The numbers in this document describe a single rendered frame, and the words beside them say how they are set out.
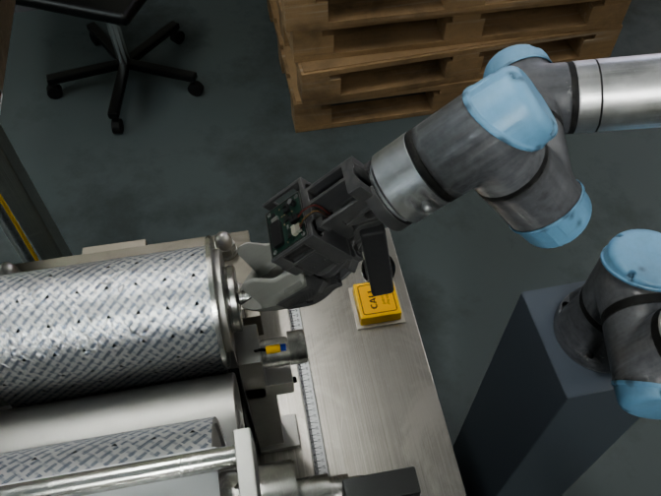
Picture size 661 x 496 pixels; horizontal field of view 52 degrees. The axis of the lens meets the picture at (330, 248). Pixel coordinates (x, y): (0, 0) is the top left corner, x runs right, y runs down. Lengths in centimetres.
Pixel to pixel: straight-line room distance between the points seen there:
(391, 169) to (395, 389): 56
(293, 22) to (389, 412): 159
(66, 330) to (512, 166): 45
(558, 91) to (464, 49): 190
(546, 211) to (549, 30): 213
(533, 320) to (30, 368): 79
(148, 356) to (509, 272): 176
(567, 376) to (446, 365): 100
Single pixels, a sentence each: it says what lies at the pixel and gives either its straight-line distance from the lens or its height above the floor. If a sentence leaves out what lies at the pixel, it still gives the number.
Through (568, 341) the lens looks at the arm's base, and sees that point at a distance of 115.
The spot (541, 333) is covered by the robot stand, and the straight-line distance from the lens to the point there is 118.
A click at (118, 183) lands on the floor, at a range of 262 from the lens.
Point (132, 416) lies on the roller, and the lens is 73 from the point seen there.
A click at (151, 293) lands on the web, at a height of 131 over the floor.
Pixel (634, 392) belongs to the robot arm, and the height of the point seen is 109.
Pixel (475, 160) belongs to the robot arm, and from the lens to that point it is 58.
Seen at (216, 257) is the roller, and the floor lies 130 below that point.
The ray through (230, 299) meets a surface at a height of 128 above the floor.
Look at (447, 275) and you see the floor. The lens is 229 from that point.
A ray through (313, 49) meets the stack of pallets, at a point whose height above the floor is 35.
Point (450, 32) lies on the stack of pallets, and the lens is 259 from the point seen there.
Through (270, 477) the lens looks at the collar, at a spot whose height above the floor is 136.
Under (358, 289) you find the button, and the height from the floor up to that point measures 92.
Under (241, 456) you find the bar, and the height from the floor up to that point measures 146.
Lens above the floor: 189
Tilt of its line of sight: 55 degrees down
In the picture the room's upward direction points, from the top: straight up
